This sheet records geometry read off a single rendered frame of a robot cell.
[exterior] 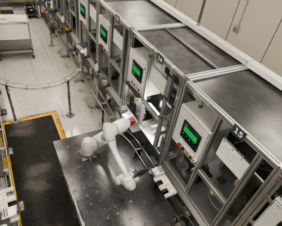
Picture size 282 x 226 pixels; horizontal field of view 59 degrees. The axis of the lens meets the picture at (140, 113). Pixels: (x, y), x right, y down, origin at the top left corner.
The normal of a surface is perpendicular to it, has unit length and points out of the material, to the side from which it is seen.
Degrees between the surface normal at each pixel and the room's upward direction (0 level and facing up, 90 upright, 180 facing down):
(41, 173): 0
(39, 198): 0
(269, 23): 90
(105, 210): 0
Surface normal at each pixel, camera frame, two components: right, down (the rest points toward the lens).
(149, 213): 0.12, -0.75
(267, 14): -0.88, 0.22
